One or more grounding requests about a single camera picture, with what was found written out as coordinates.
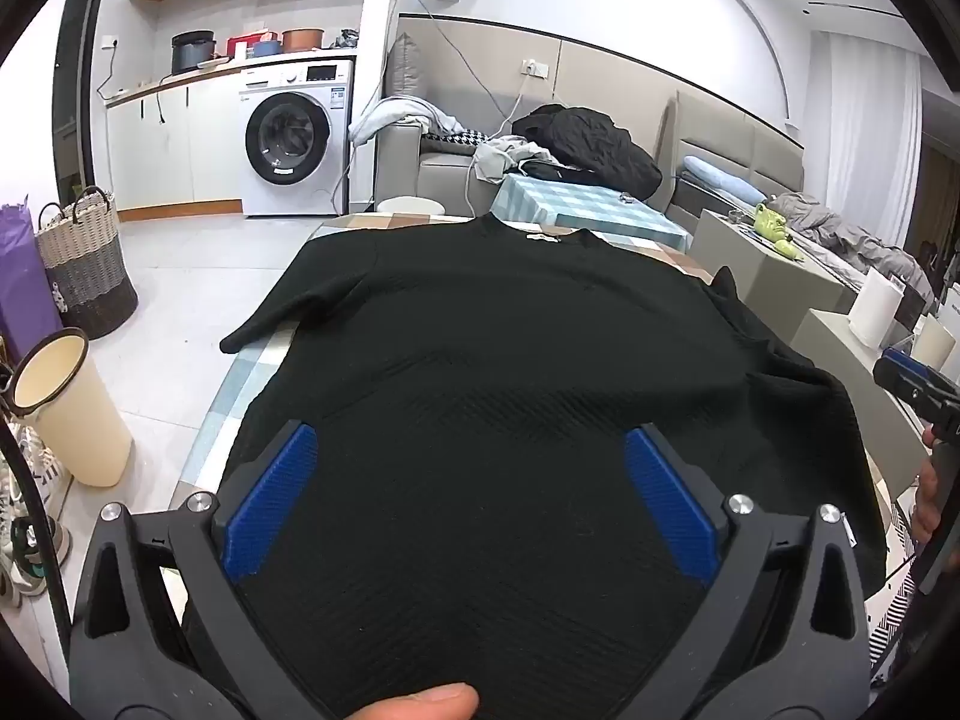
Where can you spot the purple bag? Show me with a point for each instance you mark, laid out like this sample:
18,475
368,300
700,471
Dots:
26,277

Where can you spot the grey sofa cushion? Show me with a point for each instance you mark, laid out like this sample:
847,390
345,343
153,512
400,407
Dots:
405,67

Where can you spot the white round stool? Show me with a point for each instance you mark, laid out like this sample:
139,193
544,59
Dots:
409,204

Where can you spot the orange pot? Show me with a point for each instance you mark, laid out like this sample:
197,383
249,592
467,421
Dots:
304,39

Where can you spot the pale blue blanket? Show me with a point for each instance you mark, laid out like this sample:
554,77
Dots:
390,116

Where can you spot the black cooking pot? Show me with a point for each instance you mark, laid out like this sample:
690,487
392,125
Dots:
193,52

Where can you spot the woven laundry basket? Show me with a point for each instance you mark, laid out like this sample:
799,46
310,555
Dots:
90,270

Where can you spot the light blue pillow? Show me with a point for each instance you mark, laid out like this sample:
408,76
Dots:
720,176

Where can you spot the grey ottoman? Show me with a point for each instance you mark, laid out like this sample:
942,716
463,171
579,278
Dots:
840,367

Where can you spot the green monster mask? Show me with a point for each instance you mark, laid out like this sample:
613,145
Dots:
772,225

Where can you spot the black puffer jacket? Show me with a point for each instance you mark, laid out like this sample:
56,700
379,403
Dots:
592,142

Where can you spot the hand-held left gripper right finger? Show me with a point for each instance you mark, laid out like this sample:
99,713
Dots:
671,517

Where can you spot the black sliding door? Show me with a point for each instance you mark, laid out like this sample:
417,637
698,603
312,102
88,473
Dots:
71,90

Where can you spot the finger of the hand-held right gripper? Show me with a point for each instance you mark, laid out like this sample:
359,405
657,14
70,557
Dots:
904,375

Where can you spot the teal checked small table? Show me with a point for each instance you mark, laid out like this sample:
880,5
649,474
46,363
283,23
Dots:
570,202

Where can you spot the grey side table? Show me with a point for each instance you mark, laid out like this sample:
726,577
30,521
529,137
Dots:
757,270

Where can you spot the black white striped cloth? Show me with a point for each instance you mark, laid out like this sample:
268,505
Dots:
892,615

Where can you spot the person's right hand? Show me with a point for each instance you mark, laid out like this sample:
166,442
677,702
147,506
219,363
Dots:
927,502

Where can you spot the grey upholstered bed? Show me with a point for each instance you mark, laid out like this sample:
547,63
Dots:
742,142

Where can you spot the brown blue plaid tablecloth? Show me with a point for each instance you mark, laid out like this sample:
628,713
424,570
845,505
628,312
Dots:
225,405

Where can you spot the white crumpled clothes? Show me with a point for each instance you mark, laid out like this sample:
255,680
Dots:
499,154

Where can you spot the red storage box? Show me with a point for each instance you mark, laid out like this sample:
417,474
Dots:
251,45

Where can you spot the white curtain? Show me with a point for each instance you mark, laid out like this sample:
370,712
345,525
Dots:
877,127

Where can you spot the black knit sweater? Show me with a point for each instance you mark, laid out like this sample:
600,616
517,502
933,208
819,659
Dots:
487,390

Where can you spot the grey crumpled blanket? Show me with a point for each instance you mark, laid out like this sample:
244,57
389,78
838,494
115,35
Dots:
840,236

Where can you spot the houndstooth pillow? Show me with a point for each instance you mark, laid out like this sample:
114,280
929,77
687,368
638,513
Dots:
461,136

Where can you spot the pile of shoes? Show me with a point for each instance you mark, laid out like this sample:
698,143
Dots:
30,547

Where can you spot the beige plastic bin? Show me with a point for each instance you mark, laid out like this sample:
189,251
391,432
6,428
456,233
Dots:
71,412

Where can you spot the white kitchen base cabinet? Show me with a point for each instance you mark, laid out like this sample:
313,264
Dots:
172,142

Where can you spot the white washing machine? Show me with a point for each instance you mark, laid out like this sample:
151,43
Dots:
292,135

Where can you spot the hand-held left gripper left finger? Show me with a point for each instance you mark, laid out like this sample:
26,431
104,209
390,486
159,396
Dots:
270,502

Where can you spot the person's left hand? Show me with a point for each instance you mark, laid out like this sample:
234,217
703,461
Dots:
420,703

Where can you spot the grey sofa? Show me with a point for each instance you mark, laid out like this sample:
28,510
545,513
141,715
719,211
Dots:
397,165

